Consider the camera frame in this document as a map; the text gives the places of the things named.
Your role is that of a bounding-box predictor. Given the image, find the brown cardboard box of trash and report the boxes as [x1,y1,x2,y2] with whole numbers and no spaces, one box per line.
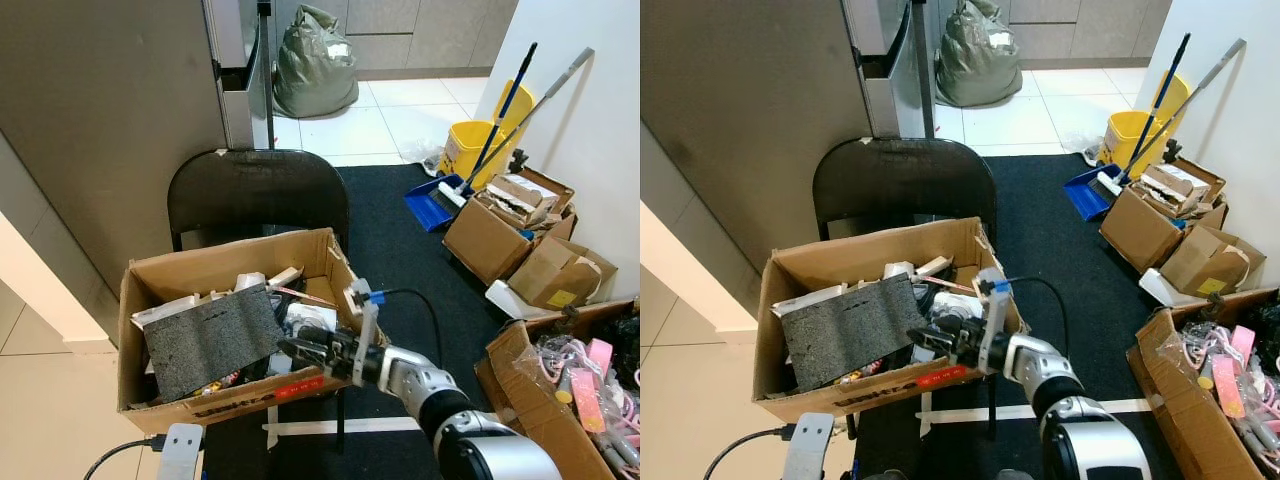
[117,228,366,436]
[753,217,1031,426]

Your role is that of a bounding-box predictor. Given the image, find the white floor tape strip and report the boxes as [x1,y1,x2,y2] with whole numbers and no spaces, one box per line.
[918,398,1151,426]

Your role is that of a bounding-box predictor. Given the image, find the dark grey foam slab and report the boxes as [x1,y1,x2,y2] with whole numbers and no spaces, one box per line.
[778,272,926,393]
[143,283,286,404]

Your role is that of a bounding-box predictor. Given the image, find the large black carpet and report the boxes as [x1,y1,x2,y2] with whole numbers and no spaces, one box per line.
[200,163,531,480]
[850,153,1181,480]

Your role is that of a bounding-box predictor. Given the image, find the black round-backed chair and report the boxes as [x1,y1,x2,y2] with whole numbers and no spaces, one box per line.
[166,148,353,456]
[812,137,999,441]

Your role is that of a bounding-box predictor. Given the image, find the blue dustpan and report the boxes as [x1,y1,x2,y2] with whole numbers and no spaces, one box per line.
[404,175,466,233]
[1063,165,1121,221]

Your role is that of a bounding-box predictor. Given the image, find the white flat plastic item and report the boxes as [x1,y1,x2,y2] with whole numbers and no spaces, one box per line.
[1140,268,1196,306]
[485,280,551,321]

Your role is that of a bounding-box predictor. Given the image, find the cardboard box of pink packages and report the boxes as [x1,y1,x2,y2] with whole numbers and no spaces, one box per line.
[475,298,641,480]
[1128,288,1280,480]

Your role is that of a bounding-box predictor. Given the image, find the open cardboard box white contents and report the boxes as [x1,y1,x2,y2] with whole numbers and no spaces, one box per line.
[443,167,579,286]
[1100,155,1229,274]

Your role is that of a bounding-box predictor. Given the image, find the cardboard box with yellow sticker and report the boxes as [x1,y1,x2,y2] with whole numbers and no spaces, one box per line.
[1160,225,1266,299]
[508,235,618,311]

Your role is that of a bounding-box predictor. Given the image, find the yellow mop bucket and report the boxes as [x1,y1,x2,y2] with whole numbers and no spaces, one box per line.
[440,80,536,191]
[1103,72,1193,181]

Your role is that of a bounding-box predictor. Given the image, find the pink flat package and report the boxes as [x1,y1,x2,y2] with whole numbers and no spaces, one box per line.
[585,338,616,433]
[1210,325,1259,419]

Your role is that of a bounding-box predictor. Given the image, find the grey-green full garbage bag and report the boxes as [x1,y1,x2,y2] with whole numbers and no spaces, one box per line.
[935,0,1024,108]
[272,4,361,119]

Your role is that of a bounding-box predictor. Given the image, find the grey refrigerator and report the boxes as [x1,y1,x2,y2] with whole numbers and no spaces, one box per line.
[640,0,936,271]
[0,0,276,301]

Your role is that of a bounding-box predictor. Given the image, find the grey kitchen cabinets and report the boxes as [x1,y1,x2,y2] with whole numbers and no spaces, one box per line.
[345,0,519,73]
[1010,0,1173,61]

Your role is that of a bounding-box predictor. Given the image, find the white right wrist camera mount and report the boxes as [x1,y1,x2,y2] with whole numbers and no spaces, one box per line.
[345,278,386,386]
[978,268,1011,373]

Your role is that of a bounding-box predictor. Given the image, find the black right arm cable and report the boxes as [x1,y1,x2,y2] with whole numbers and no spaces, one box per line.
[1005,276,1071,358]
[378,288,446,369]

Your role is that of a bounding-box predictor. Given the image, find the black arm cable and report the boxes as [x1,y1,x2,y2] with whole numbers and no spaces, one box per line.
[703,425,796,480]
[1005,276,1071,358]
[83,435,161,480]
[378,288,446,369]

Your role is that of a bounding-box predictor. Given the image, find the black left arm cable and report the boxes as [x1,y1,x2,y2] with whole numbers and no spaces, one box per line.
[83,435,161,480]
[703,425,796,480]

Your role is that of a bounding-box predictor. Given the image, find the blue-handled broom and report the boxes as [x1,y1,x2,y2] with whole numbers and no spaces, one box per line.
[440,42,539,209]
[1095,32,1193,201]

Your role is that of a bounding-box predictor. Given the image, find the grey-handled mop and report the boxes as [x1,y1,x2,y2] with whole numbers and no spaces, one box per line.
[470,47,596,191]
[1130,38,1248,171]

